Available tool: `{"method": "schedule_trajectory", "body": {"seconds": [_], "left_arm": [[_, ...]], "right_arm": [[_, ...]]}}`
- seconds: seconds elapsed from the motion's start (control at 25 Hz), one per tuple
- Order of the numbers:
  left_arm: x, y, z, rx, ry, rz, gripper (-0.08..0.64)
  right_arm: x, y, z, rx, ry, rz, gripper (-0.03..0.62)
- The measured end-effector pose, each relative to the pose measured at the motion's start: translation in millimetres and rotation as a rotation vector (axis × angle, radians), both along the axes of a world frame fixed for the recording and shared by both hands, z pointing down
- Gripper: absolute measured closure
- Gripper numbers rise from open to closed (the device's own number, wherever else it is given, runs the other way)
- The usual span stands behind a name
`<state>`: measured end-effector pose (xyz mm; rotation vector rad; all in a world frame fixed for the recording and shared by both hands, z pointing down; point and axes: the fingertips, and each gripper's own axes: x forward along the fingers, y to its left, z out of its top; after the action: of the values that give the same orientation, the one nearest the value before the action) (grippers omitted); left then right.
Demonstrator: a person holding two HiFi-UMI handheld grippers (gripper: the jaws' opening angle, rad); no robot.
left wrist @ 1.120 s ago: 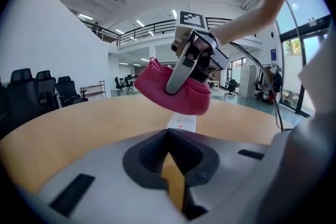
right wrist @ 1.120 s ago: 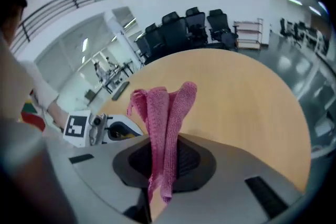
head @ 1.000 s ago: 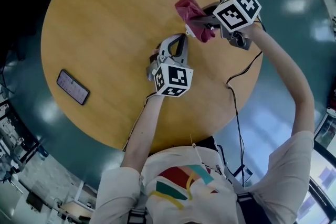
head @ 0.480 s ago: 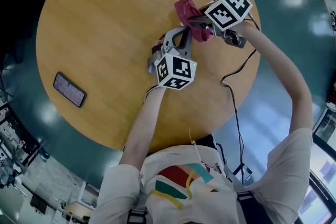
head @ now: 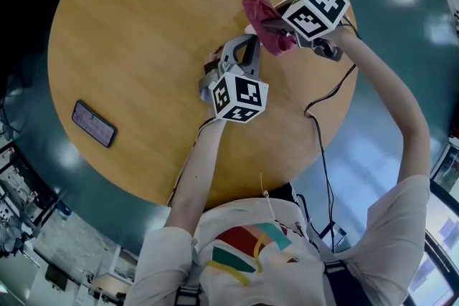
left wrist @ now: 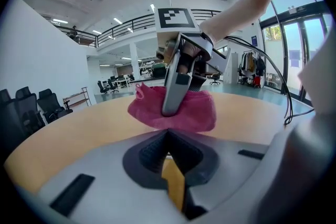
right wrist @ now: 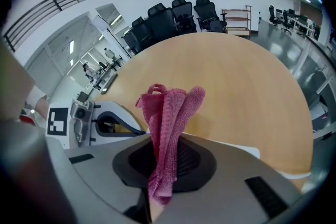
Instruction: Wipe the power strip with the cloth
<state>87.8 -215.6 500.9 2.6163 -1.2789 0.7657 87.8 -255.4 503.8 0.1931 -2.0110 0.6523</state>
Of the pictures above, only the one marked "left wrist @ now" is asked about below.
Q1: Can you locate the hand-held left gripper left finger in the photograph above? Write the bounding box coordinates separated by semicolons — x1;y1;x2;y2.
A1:
38;128;190;224

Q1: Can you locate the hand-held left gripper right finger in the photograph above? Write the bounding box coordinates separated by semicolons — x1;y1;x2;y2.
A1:
167;128;272;224

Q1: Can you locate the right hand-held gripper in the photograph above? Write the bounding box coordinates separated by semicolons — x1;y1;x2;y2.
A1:
154;7;228;118

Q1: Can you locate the pink cloth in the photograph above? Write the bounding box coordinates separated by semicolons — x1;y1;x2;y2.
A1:
127;81;217;132

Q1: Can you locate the person's right forearm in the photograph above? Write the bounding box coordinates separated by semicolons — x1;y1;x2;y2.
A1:
198;0;283;44

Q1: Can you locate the person's right hand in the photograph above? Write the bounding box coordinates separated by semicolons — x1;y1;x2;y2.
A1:
176;40;204;74

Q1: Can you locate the green machine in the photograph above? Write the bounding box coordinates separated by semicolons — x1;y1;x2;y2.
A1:
152;64;167;78

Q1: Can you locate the black office chair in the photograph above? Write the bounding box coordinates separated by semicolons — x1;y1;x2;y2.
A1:
97;80;110;94
15;86;46;131
0;89;24;145
209;72;222;86
36;88;74;124
107;78;119;94

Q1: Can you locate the black top workbench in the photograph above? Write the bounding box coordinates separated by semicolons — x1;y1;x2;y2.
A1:
130;76;166;87

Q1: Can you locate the white tall cabinet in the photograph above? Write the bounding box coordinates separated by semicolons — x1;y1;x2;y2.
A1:
222;52;239;84

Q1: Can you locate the white office desk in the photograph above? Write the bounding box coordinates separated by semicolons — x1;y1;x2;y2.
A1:
114;77;131;89

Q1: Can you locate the clothes rack with garments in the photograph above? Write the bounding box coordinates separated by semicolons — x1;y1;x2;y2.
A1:
237;49;266;89

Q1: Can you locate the metal shelf rack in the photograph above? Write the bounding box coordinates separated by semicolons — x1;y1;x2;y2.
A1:
62;86;91;109

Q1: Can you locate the black mezzanine railing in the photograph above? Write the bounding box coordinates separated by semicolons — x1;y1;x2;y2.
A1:
56;9;223;48

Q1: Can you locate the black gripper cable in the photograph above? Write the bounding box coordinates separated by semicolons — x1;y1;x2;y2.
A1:
224;35;294;126

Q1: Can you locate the glass window wall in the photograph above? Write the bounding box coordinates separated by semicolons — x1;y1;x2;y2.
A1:
258;0;331;105

